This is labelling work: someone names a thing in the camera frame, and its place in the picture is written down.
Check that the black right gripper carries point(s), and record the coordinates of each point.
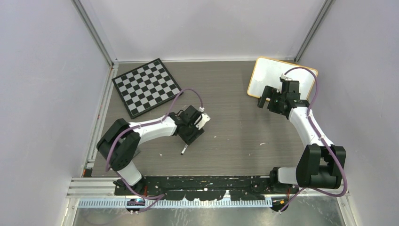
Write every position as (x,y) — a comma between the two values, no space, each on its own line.
(271,92)

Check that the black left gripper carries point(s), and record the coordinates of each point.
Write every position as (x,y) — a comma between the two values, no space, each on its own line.
(188,139)

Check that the whiteboard marker pen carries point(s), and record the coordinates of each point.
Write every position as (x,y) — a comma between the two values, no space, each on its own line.
(184,149)

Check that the yellow framed whiteboard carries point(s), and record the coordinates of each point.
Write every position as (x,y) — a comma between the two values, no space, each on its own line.
(267,72)

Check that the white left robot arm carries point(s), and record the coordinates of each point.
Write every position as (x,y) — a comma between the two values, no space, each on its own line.
(119,143)

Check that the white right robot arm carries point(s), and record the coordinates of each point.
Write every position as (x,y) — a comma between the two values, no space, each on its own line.
(321,164)

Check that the black white chessboard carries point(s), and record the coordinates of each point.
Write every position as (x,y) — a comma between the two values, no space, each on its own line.
(146,87)

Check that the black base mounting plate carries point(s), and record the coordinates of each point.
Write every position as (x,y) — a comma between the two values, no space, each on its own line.
(205,188)

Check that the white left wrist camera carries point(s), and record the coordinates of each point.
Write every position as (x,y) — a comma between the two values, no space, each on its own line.
(203,119)

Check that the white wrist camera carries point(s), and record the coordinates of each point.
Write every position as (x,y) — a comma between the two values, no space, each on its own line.
(203,119)
(284,77)

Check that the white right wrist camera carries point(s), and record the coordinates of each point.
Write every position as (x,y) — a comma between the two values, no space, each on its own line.
(284,77)

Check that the aluminium frame rail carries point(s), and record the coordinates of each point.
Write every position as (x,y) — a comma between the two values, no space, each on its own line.
(98,192)

